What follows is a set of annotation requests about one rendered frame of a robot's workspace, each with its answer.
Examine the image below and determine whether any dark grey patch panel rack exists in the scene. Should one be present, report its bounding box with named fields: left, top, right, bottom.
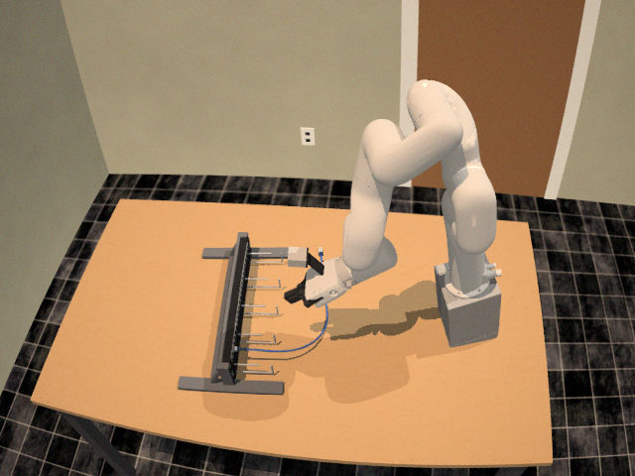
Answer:
left=178, top=232, right=289, bottom=396

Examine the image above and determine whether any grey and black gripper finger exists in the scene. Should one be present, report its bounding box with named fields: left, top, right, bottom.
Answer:
left=284, top=273, right=307, bottom=296
left=284, top=290, right=323, bottom=308

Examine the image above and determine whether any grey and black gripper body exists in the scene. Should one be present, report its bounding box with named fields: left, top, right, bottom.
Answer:
left=306, top=257, right=348, bottom=308

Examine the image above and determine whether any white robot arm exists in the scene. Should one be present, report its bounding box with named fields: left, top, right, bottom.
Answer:
left=335, top=79, right=502, bottom=298

